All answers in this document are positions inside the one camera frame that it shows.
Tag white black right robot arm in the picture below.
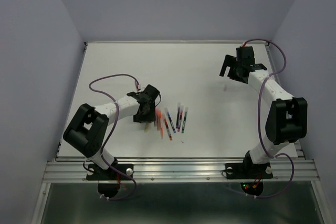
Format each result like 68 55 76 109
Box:
219 46 308 177

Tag light orange marker pen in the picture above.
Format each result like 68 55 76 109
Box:
159 121 164 139

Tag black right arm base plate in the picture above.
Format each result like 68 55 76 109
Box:
222 161 274 197

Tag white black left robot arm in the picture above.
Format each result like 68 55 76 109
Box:
63 73 161 179

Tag red orange marker pen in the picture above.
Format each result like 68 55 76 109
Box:
163 114 173 141

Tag blue marker pen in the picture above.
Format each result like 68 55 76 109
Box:
164 108 176 133

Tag yellow marker pen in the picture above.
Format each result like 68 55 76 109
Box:
144 123 150 132

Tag aluminium front frame rails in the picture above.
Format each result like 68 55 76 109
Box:
43 158 320 184

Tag green marker pen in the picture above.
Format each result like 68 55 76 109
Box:
181 107 188 133

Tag aluminium table edge rail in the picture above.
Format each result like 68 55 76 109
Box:
265 40 284 72

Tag dark red marker pen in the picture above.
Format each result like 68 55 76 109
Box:
176 105 181 130

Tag purple marker pen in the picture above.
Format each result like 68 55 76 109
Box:
178 106 184 132

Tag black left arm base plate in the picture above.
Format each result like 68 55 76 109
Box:
82 162 136 201

